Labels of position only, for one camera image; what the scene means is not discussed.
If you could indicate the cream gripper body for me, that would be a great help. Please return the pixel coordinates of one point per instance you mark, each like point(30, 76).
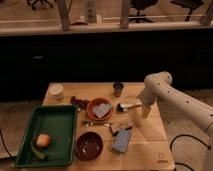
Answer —
point(145, 110)

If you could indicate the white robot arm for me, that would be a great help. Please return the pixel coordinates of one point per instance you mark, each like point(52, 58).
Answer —
point(201, 114)

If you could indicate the grey cloth in bowl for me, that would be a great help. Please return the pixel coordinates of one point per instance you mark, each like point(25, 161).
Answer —
point(102, 110)

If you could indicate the orange bowl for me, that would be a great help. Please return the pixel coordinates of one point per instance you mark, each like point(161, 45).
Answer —
point(95, 102)

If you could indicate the purple bowl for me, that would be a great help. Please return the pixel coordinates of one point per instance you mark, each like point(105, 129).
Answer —
point(89, 146)

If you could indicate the metal cup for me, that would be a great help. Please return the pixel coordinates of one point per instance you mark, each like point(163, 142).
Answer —
point(117, 89)

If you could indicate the blue sponge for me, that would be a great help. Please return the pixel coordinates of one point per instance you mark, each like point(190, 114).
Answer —
point(121, 141)

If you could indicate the metal fork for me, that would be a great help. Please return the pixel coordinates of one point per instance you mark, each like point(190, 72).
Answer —
point(88, 123)

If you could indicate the dark grapes bunch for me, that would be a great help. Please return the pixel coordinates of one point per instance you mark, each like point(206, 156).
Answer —
point(82, 104)

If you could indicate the green plastic tray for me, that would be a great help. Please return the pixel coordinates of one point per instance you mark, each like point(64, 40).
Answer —
point(60, 123)

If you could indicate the white round container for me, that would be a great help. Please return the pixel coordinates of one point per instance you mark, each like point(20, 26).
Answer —
point(56, 91)

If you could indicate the black office chair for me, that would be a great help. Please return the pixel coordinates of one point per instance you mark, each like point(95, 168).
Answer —
point(139, 6)

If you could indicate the red yellow apple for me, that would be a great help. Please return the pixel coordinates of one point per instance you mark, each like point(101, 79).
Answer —
point(43, 140)

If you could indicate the black chair far right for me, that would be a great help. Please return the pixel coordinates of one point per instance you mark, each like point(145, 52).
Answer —
point(190, 4)

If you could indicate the green cucumber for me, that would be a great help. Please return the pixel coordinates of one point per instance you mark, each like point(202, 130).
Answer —
point(40, 155)

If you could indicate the black chair base left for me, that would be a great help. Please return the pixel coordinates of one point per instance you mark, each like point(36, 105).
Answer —
point(37, 4)

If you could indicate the wooden post middle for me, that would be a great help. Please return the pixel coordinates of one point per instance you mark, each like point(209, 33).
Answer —
point(124, 20)

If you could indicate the wooden post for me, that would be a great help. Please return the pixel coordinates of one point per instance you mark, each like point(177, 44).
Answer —
point(124, 20)
point(63, 14)

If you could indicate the wooden post left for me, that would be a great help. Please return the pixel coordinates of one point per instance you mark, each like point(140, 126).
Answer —
point(63, 14)

